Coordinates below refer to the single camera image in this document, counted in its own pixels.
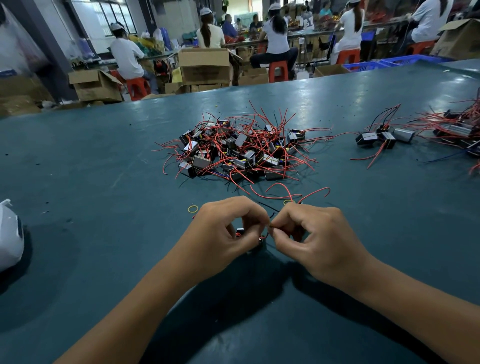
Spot person's right hand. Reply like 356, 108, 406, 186
268, 202, 374, 292

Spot person's left hand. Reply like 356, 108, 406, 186
169, 196, 272, 285

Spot central pile of wired modules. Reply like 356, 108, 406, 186
156, 103, 336, 204

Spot person's left forearm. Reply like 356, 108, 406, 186
54, 262, 200, 364

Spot person's right forearm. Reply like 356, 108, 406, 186
350, 262, 480, 364

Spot low cardboard box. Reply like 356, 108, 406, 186
238, 66, 270, 87

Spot red plastic stool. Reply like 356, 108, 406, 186
335, 49, 362, 66
268, 60, 290, 84
126, 78, 150, 102
407, 41, 436, 56

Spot shallow cardboard box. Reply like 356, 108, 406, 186
313, 64, 352, 78

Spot large closed cardboard box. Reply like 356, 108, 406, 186
178, 48, 234, 85

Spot blue plastic crate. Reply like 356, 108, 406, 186
342, 61, 393, 73
377, 54, 451, 68

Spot open cardboard box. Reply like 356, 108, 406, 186
69, 69, 125, 104

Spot white plastic shell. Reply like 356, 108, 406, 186
0, 198, 25, 273

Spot tilted cardboard box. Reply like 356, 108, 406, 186
431, 18, 480, 61

